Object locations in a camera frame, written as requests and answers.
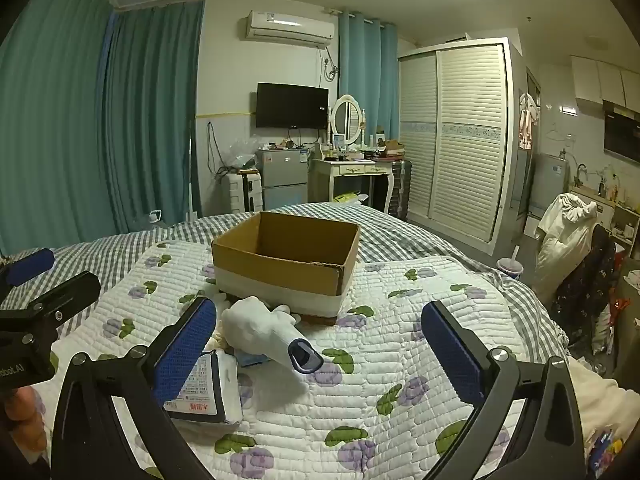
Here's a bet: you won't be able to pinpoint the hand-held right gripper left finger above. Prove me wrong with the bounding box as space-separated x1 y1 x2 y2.
51 296 218 480

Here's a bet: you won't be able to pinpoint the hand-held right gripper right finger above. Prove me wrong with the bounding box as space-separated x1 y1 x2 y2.
421 301 586 480

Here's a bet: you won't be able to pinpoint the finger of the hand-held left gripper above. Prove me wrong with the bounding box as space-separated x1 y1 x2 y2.
0 248 56 297
0 271 102 333

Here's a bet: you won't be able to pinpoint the white tissue pack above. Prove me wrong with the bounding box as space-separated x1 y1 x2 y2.
164 350 244 426

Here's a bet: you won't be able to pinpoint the white plush toy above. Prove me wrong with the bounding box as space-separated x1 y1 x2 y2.
221 296 326 396

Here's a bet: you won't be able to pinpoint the cardboard box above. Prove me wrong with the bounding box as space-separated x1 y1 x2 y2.
211 211 362 328

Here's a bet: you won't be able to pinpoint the person's left hand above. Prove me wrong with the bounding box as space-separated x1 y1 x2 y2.
2 387 48 453

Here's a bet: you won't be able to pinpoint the floral quilt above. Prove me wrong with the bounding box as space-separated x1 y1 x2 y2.
50 240 568 480

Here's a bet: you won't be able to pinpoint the large teal curtain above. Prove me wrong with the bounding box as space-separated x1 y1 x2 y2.
0 0 207 257

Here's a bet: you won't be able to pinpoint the white suitcase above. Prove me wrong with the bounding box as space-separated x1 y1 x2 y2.
222 171 264 215

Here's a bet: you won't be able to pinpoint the white pole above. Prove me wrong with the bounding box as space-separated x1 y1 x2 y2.
186 120 199 222

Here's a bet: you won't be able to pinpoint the dark suitcase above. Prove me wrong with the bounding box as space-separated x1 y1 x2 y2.
387 159 413 218

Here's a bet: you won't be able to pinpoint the colourful packet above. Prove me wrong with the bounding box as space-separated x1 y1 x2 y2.
587 429 627 480

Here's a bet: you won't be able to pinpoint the silver washing machine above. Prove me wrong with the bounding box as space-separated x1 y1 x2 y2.
529 152 574 212

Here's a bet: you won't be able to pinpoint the silver small fridge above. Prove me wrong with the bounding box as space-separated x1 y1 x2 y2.
256 147 310 211

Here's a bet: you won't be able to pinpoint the clear plastic bag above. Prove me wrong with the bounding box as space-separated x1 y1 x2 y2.
222 141 259 172

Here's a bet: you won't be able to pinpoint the cream dressing table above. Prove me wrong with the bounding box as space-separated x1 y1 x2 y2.
310 154 393 212

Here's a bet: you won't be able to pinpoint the white louvered wardrobe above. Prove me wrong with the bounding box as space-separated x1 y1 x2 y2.
397 37 517 256

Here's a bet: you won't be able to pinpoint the kitchen counter shelf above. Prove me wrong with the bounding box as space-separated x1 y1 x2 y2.
570 187 640 261

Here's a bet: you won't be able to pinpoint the hanging pink clothes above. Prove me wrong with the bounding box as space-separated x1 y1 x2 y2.
517 92 542 151

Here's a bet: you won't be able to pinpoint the oval vanity mirror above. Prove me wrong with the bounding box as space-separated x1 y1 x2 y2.
330 95 366 152

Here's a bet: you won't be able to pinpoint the black television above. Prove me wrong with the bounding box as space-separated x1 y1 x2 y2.
256 82 330 130

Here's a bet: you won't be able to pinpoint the black range hood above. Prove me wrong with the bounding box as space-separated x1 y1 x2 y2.
602 100 640 165

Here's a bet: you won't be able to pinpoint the narrow blue curtain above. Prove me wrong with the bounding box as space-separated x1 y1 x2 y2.
337 9 401 145

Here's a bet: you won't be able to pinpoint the white air conditioner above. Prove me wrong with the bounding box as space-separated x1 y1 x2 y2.
244 9 337 51

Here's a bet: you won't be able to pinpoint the white wall cabinets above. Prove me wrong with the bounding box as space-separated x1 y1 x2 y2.
570 55 640 109

